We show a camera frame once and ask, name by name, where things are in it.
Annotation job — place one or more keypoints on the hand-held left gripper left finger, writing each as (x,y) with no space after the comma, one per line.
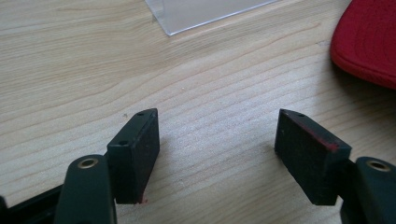
(132,161)

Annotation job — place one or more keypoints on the red textured plastic object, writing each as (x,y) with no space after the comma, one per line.
(367,43)

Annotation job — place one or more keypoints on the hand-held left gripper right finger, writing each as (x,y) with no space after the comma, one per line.
(311,161)

